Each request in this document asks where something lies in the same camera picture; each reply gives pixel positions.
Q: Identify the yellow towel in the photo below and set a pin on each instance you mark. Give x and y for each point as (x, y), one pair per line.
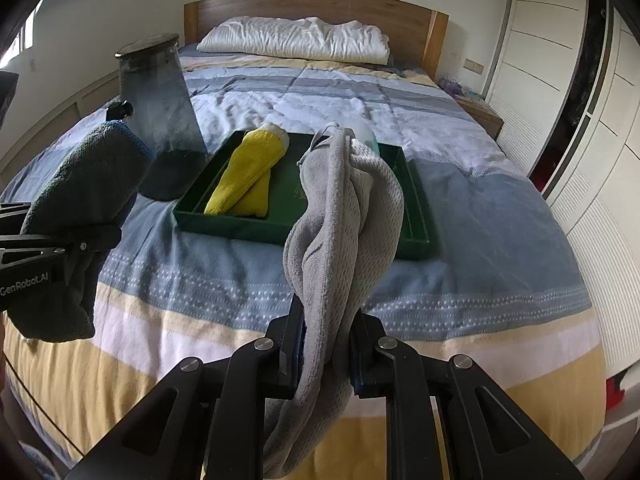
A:
(245, 175)

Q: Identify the purple clutter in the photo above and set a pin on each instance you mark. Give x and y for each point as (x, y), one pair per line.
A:
(457, 89)

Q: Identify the beige low wall cabinet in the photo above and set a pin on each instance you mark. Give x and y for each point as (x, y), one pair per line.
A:
(65, 102)

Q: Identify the wooden nightstand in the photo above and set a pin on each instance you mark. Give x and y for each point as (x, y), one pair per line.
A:
(482, 115)

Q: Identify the white pillow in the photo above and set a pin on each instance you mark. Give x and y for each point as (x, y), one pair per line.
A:
(295, 40)

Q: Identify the window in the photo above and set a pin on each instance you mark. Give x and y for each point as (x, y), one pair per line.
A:
(20, 45)

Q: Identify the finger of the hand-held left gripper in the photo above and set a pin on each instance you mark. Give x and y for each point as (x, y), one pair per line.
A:
(15, 210)
(75, 240)

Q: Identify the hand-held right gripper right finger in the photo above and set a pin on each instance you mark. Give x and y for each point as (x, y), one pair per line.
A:
(367, 365)

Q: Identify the light grey cloth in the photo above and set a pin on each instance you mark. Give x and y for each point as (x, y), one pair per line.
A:
(340, 240)

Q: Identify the green tray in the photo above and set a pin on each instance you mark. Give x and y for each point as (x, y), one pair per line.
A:
(285, 210)

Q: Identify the bed with striped quilt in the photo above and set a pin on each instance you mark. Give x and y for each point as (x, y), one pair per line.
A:
(450, 220)

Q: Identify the wall socket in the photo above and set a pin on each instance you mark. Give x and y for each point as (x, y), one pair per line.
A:
(473, 65)

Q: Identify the blue-grey towel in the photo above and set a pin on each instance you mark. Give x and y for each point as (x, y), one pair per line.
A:
(85, 185)

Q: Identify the white wardrobe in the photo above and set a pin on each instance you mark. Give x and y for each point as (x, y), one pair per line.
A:
(560, 85)

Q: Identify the wooden headboard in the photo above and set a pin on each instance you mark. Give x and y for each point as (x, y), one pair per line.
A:
(310, 7)

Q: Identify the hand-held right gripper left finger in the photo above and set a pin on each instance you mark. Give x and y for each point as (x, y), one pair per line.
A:
(287, 360)

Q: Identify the clear zip bag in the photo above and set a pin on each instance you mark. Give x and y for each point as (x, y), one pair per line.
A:
(367, 135)

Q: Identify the red cloth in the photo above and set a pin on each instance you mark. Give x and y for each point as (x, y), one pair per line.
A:
(615, 395)

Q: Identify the smoked glass pitcher wooden lid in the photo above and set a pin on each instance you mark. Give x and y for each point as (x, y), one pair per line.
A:
(160, 105)

